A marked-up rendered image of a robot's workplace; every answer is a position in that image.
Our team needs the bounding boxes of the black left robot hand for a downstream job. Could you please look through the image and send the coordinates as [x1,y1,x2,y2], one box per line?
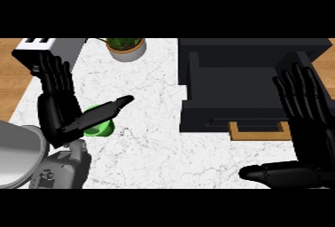
[30,52,136,150]

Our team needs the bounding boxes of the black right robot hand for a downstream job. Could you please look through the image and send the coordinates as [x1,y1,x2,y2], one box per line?
[238,62,335,190]

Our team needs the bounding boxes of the green cup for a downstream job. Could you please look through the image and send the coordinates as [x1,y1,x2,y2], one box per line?
[83,104,117,138]

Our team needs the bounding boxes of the dark grey open drawer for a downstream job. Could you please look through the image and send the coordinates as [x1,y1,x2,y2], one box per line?
[179,51,312,141]

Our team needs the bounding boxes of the grey and black appliance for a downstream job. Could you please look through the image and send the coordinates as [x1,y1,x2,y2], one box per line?
[11,38,89,78]

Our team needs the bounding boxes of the potted green plant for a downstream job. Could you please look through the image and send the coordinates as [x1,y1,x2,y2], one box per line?
[96,38,147,62]

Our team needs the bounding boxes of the dark grey cabinet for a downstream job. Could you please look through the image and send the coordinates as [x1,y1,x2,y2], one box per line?
[177,38,334,87]

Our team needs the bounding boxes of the wooden drawer handle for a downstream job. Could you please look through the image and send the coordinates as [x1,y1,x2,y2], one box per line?
[229,121,294,141]

